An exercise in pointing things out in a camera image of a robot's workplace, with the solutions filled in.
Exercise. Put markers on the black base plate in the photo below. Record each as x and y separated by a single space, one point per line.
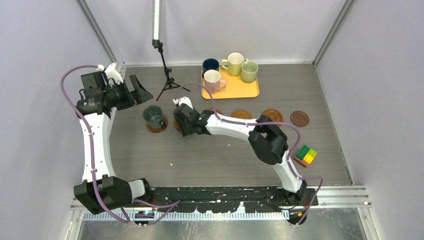
255 199

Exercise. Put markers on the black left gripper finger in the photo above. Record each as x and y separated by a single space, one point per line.
141 95
137 87

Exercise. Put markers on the yellow serving tray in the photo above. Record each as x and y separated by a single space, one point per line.
236 88

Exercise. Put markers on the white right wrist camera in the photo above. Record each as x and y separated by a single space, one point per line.
182 100

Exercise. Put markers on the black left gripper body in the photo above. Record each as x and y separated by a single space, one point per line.
120 96

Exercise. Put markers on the yellow cream mug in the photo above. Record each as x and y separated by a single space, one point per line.
233 63

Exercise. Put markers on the multicolour toy brick block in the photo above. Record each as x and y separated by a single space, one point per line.
305 156

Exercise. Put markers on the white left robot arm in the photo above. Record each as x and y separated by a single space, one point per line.
102 95

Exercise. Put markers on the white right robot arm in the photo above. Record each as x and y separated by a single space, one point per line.
267 140

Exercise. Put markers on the dark green mug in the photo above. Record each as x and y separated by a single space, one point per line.
153 114

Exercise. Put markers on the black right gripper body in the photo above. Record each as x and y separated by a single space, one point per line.
186 128

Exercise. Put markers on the navy blue mug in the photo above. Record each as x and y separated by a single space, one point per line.
210 64

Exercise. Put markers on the aluminium frame rail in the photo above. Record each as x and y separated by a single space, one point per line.
329 197

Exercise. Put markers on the pink mug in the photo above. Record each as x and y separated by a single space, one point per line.
213 81

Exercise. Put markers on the dark walnut small coaster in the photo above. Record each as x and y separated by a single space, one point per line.
299 118

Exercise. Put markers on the light green mug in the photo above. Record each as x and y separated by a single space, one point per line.
249 70

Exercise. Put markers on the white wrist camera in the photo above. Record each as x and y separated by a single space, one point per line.
112 71
182 100

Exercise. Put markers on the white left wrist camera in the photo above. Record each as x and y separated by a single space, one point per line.
112 71

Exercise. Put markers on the black tripod stand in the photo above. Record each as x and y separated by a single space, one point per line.
157 44

